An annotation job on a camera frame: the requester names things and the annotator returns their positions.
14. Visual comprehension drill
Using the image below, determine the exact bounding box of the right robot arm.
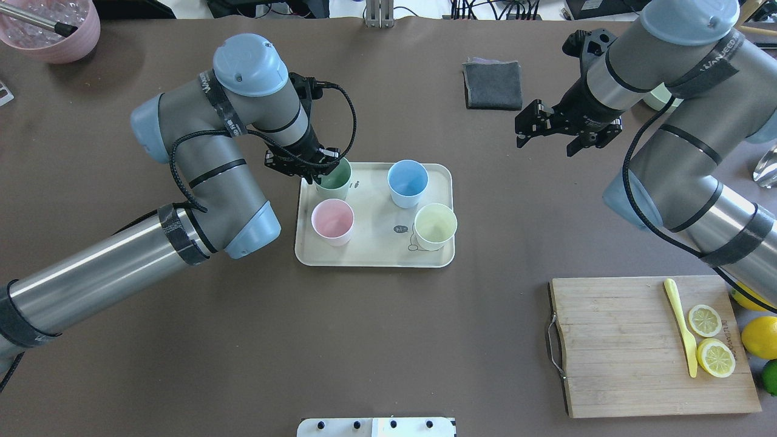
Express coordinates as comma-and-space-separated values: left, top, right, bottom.
514, 1, 776, 312

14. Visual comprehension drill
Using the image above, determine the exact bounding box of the yellow plastic knife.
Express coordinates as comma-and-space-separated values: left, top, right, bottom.
663, 277, 699, 378

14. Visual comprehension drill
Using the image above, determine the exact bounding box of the pink cup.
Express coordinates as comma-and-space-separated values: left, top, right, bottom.
311, 198, 355, 246

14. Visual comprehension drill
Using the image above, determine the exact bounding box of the metal tube with black cap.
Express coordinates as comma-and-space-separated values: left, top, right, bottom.
1, 2, 78, 37

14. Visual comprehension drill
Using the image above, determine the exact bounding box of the green lime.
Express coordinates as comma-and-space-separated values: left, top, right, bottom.
761, 359, 777, 396

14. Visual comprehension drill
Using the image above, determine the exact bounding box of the metal scoop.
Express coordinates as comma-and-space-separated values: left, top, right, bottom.
752, 144, 776, 189

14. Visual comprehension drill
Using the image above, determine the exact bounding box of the lemon half slice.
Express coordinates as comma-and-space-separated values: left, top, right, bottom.
696, 338, 736, 378
687, 304, 722, 338

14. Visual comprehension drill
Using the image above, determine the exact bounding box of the aluminium frame post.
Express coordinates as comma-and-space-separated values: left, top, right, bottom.
364, 0, 395, 29

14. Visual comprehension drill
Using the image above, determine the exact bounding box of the pink bowl with ice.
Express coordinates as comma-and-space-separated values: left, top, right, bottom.
1, 1, 101, 64

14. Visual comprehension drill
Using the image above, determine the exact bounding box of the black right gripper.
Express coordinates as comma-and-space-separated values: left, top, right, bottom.
514, 78, 623, 157

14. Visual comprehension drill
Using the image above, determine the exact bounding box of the whole yellow lemon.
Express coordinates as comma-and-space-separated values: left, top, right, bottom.
730, 282, 773, 312
741, 316, 776, 360

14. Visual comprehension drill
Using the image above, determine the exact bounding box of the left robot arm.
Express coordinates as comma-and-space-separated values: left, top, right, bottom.
2, 33, 344, 371

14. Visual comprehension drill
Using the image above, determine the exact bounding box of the blue cup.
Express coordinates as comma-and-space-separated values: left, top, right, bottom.
387, 160, 429, 209

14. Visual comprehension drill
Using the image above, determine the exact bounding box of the cream cup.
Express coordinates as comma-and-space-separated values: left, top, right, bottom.
413, 203, 458, 251

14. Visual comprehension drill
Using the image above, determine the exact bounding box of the green cup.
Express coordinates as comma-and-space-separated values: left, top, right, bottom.
314, 158, 352, 201

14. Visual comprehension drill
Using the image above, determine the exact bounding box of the light green bowl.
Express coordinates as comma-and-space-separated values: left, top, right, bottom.
643, 83, 673, 111

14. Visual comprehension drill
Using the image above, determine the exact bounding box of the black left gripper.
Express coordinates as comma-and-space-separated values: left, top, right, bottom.
265, 126, 341, 183

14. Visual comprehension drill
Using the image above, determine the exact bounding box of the wooden cutting board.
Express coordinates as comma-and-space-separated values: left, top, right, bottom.
549, 276, 761, 418

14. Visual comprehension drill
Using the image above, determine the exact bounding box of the grey folded cloth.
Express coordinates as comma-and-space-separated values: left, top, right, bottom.
463, 58, 523, 110

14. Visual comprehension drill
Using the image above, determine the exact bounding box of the cream rabbit tray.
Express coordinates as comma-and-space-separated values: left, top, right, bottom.
294, 161, 455, 268

